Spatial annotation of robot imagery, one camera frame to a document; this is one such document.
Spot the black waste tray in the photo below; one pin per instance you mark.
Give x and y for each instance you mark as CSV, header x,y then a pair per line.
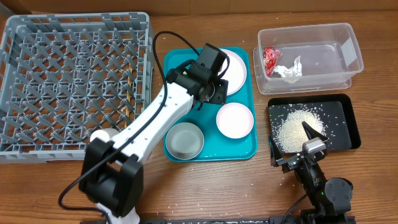
x,y
336,112

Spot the clear plastic bin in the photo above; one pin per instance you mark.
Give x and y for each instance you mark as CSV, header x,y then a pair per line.
x,y
329,54

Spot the white tissue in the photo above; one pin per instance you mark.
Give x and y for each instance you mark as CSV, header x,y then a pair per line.
x,y
292,74

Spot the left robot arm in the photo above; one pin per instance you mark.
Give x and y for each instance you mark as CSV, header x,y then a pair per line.
x,y
113,170

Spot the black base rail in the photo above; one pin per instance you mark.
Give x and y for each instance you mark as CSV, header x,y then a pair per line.
x,y
270,220

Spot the wooden chopstick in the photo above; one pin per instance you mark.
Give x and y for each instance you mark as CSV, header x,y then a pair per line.
x,y
130,81

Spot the grey dishwasher rack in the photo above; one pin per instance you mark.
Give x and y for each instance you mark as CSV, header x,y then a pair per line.
x,y
64,76

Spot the pile of rice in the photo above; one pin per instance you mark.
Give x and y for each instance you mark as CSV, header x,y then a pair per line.
x,y
289,134

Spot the small white plate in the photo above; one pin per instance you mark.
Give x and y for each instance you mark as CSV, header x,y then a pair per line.
x,y
234,120

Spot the small white cup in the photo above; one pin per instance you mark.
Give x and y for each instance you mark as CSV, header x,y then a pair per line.
x,y
104,134

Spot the grey metal bowl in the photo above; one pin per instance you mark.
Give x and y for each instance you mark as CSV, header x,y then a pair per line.
x,y
184,141

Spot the large white plate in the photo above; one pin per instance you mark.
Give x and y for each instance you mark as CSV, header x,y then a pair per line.
x,y
236,73

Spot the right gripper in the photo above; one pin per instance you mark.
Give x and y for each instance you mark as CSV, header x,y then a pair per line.
x,y
291,162

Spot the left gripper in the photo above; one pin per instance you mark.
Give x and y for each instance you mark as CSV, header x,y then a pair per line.
x,y
221,93

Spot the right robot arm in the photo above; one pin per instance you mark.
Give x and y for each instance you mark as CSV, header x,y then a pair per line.
x,y
325,200

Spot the red snack wrapper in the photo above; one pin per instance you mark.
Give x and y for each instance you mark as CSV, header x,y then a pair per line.
x,y
270,56

